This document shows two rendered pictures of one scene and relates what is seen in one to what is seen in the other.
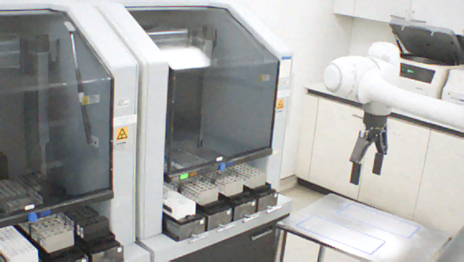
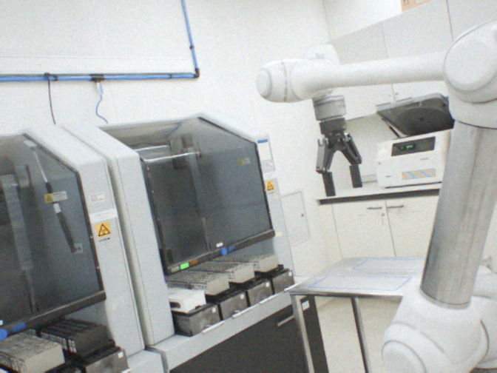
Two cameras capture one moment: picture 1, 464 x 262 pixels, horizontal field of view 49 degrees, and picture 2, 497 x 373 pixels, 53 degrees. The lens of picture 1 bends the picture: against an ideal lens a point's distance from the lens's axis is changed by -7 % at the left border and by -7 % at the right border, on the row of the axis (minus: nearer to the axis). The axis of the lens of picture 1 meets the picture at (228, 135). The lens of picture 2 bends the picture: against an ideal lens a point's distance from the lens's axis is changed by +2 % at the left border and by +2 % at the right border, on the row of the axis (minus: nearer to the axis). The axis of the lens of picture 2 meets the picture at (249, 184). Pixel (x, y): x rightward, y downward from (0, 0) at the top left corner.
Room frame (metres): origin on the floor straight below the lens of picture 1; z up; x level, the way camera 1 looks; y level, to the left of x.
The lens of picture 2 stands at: (0.11, -0.23, 1.34)
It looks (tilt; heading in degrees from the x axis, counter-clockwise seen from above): 3 degrees down; 2
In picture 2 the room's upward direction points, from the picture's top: 11 degrees counter-clockwise
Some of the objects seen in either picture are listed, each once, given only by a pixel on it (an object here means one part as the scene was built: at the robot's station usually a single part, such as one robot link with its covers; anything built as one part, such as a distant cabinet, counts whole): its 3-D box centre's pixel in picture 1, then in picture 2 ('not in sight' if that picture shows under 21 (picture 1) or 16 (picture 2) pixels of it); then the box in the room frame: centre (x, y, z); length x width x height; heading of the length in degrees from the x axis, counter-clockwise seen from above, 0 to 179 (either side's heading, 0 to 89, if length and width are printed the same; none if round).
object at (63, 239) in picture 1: (58, 240); (44, 360); (1.58, 0.56, 0.85); 0.12 x 0.02 x 0.06; 137
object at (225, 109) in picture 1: (189, 81); (177, 185); (2.31, 0.19, 1.28); 0.61 x 0.51 x 0.63; 136
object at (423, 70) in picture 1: (422, 65); (422, 139); (4.02, -1.46, 1.22); 0.62 x 0.56 x 0.64; 135
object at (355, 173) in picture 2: (378, 163); (355, 176); (1.59, -0.48, 1.22); 0.03 x 0.01 x 0.07; 46
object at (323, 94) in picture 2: (379, 68); (319, 72); (1.53, -0.42, 1.54); 0.13 x 0.11 x 0.16; 130
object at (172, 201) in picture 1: (163, 199); (173, 300); (2.05, 0.25, 0.83); 0.30 x 0.10 x 0.06; 46
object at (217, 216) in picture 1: (171, 192); (186, 298); (2.26, 0.24, 0.78); 0.73 x 0.14 x 0.09; 46
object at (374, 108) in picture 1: (377, 104); (330, 109); (1.54, -0.43, 1.43); 0.09 x 0.09 x 0.06
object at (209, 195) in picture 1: (206, 196); (217, 285); (2.09, 0.07, 0.85); 0.12 x 0.02 x 0.06; 137
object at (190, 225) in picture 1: (143, 200); (157, 310); (2.15, 0.34, 0.78); 0.73 x 0.14 x 0.09; 46
